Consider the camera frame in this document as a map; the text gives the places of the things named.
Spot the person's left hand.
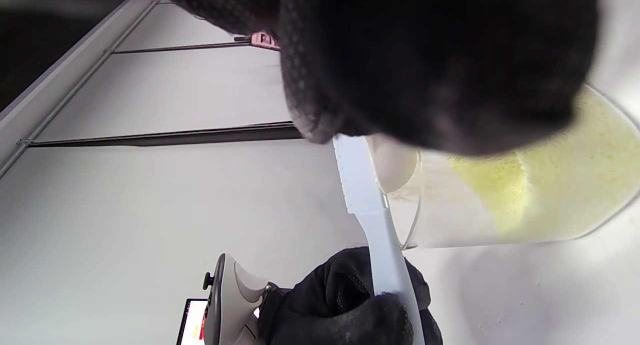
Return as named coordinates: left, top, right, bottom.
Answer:
left=257, top=246, right=443, bottom=345

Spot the person's right hand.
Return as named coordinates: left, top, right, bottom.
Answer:
left=150, top=0, right=601, bottom=157

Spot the light blue plastic knife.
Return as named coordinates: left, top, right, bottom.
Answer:
left=332, top=133, right=426, bottom=345

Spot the glass chicken bouillon jar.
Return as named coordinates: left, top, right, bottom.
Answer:
left=387, top=82, right=640, bottom=250

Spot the grey white handheld controller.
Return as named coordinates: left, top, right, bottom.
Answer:
left=202, top=253, right=272, bottom=345

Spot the lit computer monitor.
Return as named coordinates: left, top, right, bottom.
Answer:
left=175, top=298, right=211, bottom=345

